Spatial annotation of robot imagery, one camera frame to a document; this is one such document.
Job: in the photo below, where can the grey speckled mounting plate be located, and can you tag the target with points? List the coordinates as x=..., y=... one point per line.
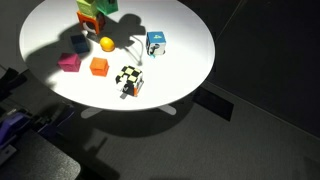
x=40, y=160

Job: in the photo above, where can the yellow ball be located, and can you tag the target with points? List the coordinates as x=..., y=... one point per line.
x=107, y=44

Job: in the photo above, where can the blue block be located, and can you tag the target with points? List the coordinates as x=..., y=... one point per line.
x=80, y=44

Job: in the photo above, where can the black white checkered cube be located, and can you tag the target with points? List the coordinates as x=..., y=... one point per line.
x=130, y=80

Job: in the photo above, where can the dark green block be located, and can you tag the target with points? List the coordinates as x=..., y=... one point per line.
x=106, y=7

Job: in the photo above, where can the orange cube with holes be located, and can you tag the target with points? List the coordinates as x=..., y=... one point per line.
x=90, y=23

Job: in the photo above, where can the magenta block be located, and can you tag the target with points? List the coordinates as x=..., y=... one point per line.
x=69, y=62

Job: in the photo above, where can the orange block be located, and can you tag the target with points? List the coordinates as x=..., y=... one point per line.
x=99, y=66

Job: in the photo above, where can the purple black spring clamp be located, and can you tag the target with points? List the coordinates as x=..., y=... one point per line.
x=58, y=116
x=13, y=125

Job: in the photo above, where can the lime green block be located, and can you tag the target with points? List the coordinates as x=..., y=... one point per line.
x=87, y=7

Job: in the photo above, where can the blue white number cube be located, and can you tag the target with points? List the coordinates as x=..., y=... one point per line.
x=156, y=42

